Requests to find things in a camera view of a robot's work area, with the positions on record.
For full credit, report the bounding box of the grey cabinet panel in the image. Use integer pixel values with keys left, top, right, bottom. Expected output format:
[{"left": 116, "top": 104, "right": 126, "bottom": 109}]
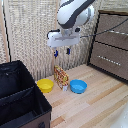
[{"left": 95, "top": 13, "right": 128, "bottom": 51}]

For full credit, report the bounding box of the yellow bowl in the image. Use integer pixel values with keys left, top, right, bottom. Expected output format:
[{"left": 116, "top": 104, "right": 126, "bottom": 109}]
[{"left": 36, "top": 78, "right": 55, "bottom": 94}]

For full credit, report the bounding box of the perforated silver drawer handle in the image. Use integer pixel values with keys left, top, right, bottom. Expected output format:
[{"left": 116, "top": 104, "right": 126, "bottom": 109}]
[{"left": 97, "top": 54, "right": 118, "bottom": 64}]

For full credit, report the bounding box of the dark-framed drawer cabinet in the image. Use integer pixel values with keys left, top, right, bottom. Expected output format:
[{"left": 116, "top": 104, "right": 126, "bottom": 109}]
[{"left": 87, "top": 9, "right": 128, "bottom": 84}]

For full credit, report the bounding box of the yellow red snack box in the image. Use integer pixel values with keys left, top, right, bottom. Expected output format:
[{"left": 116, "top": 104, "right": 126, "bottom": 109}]
[{"left": 53, "top": 64, "right": 70, "bottom": 92}]

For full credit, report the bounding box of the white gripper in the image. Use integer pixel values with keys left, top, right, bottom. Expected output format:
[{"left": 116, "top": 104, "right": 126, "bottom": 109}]
[{"left": 46, "top": 28, "right": 82, "bottom": 58}]

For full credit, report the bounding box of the brown fabric drawer, perforated handle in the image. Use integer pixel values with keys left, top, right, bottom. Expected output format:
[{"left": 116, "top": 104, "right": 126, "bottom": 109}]
[{"left": 89, "top": 41, "right": 128, "bottom": 81}]

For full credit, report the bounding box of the long silver drawer handle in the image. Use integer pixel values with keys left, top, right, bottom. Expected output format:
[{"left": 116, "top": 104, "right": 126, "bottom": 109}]
[{"left": 113, "top": 28, "right": 128, "bottom": 35}]

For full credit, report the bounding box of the blue bowl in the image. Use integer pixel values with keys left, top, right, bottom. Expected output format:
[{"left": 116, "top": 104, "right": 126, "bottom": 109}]
[{"left": 69, "top": 79, "right": 88, "bottom": 95}]

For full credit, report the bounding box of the black cable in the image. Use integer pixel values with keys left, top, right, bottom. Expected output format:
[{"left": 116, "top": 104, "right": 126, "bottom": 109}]
[{"left": 79, "top": 18, "right": 128, "bottom": 38}]

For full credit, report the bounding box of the beige woven folding screen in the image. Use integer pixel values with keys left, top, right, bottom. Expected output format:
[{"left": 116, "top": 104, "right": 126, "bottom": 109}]
[{"left": 0, "top": 0, "right": 128, "bottom": 82}]

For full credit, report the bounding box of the black fabric storage box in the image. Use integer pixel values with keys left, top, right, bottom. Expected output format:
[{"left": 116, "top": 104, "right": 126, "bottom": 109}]
[{"left": 0, "top": 60, "right": 53, "bottom": 128}]

